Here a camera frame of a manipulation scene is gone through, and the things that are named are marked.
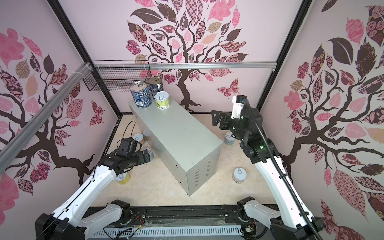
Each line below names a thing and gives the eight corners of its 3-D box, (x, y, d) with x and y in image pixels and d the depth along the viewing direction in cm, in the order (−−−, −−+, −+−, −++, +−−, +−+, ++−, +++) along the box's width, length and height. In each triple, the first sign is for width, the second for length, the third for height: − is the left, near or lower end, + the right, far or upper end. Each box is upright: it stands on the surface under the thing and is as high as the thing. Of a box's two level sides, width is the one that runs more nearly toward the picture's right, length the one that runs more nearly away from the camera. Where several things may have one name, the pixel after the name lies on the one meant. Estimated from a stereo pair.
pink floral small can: (232, 183, 86) (235, 179, 81) (231, 171, 91) (233, 167, 86) (245, 183, 86) (248, 179, 81) (243, 171, 91) (245, 167, 86)
